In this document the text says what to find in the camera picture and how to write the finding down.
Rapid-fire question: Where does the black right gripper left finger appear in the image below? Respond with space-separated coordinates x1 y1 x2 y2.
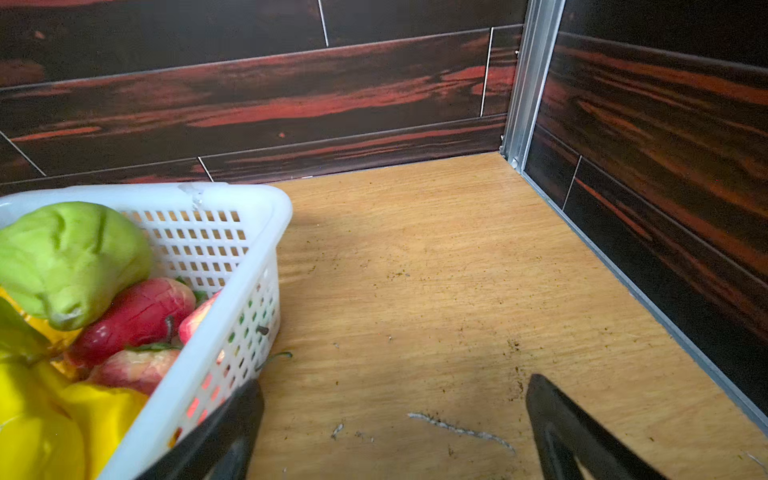
139 379 264 480

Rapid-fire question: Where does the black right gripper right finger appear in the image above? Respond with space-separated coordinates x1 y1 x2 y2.
526 374 664 479

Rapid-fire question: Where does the red fake dragon fruit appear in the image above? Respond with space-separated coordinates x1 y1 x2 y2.
65 277 197 369

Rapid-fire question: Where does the green fake chayote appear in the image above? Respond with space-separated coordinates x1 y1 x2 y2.
1 202 154 331

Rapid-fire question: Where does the pink fake peach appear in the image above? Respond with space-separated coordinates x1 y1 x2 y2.
178 292 219 345

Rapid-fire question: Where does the yellow fake bell pepper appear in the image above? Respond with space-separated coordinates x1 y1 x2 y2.
1 361 148 479

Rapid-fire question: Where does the white plastic perforated basket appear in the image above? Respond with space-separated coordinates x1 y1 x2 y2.
1 183 292 479

